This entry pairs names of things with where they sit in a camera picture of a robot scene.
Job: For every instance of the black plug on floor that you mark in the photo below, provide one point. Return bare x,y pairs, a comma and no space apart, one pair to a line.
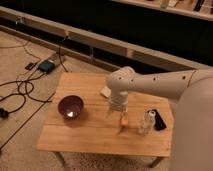
3,113

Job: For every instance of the long wooden rail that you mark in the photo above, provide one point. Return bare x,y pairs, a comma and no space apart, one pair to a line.
128,50

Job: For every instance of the orange pepper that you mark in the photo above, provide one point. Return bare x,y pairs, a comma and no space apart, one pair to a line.
123,121

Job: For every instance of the wooden table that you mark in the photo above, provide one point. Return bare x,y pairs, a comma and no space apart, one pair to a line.
95,130

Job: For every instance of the small black adapter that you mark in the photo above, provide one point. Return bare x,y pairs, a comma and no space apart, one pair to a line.
30,66

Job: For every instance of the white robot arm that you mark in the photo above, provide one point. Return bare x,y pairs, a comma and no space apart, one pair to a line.
192,91

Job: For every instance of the dark red ceramic cup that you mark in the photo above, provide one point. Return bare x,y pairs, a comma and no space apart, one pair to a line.
71,106

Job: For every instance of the white rectangular block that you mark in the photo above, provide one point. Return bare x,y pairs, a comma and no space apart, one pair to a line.
105,92

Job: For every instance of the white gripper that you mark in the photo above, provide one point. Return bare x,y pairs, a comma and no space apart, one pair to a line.
118,101

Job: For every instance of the black flat device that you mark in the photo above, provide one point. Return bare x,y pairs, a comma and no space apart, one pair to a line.
159,122

